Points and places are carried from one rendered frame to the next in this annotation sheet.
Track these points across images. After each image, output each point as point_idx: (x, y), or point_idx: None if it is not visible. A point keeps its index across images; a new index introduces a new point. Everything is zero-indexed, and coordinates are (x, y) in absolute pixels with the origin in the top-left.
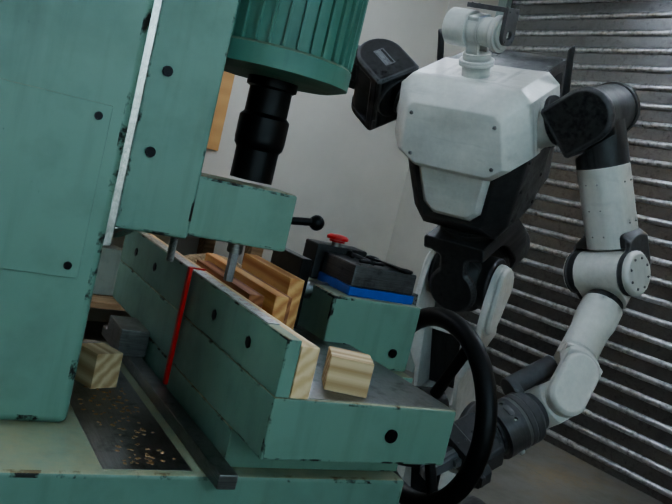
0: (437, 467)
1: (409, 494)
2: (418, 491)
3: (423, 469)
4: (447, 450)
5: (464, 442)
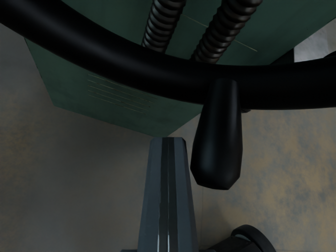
0: (147, 168)
1: (92, 21)
2: (79, 26)
3: (168, 137)
4: (185, 234)
5: None
